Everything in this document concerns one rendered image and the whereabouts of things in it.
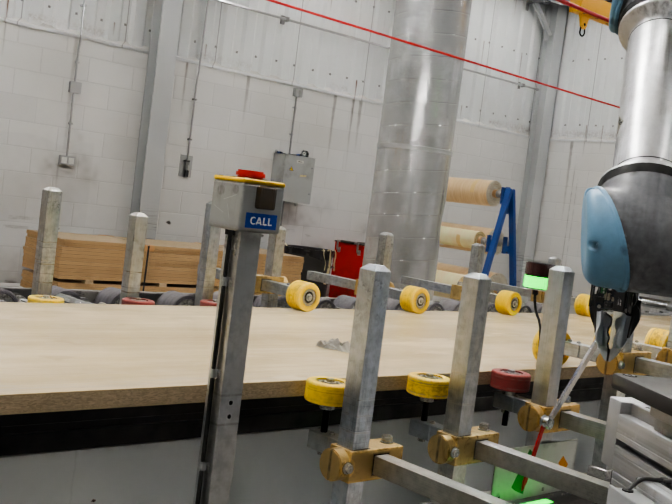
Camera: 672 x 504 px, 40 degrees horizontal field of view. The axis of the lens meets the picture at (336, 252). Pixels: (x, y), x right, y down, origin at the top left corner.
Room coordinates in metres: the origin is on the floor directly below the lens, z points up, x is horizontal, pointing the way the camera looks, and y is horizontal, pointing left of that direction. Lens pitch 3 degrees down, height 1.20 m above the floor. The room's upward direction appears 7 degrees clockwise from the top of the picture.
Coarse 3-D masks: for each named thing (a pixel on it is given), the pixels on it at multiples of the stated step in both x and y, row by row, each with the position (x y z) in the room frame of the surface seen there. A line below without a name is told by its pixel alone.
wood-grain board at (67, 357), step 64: (0, 320) 1.76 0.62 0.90; (64, 320) 1.86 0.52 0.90; (128, 320) 1.96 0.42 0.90; (192, 320) 2.08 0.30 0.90; (256, 320) 2.21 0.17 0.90; (320, 320) 2.36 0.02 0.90; (448, 320) 2.73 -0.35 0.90; (512, 320) 2.96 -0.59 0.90; (576, 320) 3.24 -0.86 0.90; (640, 320) 3.57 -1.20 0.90; (0, 384) 1.25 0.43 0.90; (64, 384) 1.30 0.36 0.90; (128, 384) 1.35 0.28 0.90; (192, 384) 1.41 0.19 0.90; (256, 384) 1.48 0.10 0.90; (384, 384) 1.69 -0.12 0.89
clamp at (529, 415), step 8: (520, 408) 1.75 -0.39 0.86; (528, 408) 1.74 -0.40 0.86; (536, 408) 1.73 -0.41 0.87; (544, 408) 1.74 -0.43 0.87; (552, 408) 1.75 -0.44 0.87; (560, 408) 1.76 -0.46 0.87; (568, 408) 1.78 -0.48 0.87; (576, 408) 1.80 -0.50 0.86; (520, 416) 1.75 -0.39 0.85; (528, 416) 1.74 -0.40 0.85; (536, 416) 1.72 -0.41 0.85; (560, 416) 1.77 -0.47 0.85; (520, 424) 1.75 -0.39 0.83; (528, 424) 1.74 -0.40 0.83; (536, 424) 1.72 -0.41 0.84; (544, 432) 1.74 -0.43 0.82
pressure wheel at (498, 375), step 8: (496, 368) 1.90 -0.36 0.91; (504, 368) 1.91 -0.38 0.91; (496, 376) 1.86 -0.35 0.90; (504, 376) 1.84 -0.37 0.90; (512, 376) 1.84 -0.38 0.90; (520, 376) 1.84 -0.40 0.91; (528, 376) 1.85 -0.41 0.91; (496, 384) 1.85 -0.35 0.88; (504, 384) 1.84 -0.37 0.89; (512, 384) 1.84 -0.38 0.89; (520, 384) 1.84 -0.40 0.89; (528, 384) 1.85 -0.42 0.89; (504, 392) 1.87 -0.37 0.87; (512, 392) 1.87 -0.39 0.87; (520, 392) 1.84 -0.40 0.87; (504, 416) 1.87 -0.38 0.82; (504, 424) 1.87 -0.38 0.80
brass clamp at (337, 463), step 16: (336, 448) 1.41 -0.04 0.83; (368, 448) 1.43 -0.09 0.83; (384, 448) 1.44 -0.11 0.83; (400, 448) 1.47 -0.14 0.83; (320, 464) 1.41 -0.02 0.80; (336, 464) 1.39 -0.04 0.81; (352, 464) 1.40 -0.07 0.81; (368, 464) 1.42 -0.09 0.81; (336, 480) 1.39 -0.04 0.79; (352, 480) 1.40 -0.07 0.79; (368, 480) 1.42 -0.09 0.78
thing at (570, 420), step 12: (504, 396) 1.86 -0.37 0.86; (516, 396) 1.86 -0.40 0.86; (504, 408) 1.86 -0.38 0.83; (516, 408) 1.84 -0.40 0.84; (564, 420) 1.76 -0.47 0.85; (576, 420) 1.74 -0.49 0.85; (588, 420) 1.72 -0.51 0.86; (600, 420) 1.73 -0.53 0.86; (588, 432) 1.72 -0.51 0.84; (600, 432) 1.70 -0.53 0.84
